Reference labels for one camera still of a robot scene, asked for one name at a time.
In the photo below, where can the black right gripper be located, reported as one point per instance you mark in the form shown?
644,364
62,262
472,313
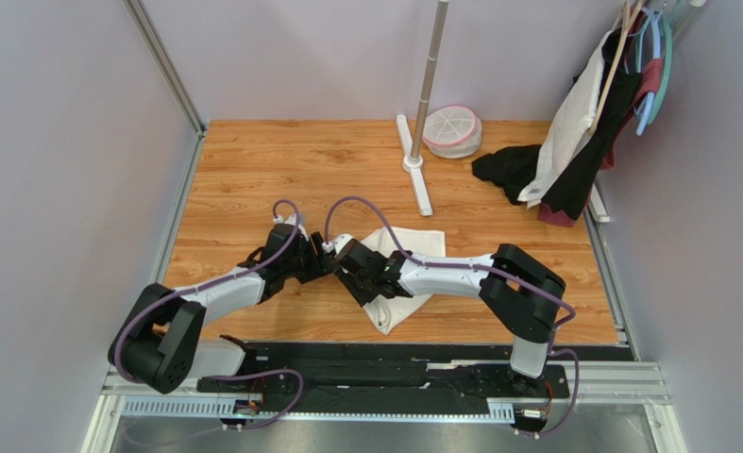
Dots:
347,263

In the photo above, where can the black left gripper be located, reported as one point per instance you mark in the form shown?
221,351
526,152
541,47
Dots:
321,264

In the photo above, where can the white cloth napkin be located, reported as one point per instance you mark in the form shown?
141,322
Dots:
387,313

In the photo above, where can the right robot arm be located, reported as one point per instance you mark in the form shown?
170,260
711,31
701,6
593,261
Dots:
524,294

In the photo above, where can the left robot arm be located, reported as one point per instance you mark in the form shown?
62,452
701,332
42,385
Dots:
157,344

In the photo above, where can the white stand with metal pole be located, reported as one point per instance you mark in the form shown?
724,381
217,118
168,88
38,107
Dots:
412,140

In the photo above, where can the white mesh pink rimmed basket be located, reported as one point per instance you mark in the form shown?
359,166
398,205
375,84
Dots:
452,132

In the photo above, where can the black cloth on table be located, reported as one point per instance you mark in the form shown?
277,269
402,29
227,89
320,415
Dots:
510,169

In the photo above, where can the black hanging garment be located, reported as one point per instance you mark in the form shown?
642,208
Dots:
566,199

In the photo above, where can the white hanging towel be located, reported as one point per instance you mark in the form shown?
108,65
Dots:
568,132

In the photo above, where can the dark red hanging garment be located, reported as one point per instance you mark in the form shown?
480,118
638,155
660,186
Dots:
650,83

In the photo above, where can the wooden hanger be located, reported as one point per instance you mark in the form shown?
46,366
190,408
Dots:
624,22

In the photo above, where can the blue plastic hanger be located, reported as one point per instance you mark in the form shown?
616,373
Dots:
647,53

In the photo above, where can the green plastic hanger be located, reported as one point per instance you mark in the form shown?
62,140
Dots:
665,21

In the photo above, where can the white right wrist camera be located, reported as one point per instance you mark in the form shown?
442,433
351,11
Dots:
334,246

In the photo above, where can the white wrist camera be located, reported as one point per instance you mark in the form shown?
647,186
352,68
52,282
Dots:
334,246
293,220

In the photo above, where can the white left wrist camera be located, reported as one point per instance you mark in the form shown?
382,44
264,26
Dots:
293,220

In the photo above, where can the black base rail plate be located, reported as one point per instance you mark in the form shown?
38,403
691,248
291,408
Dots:
430,379

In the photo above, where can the aluminium frame rail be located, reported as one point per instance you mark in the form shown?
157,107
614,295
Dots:
151,36

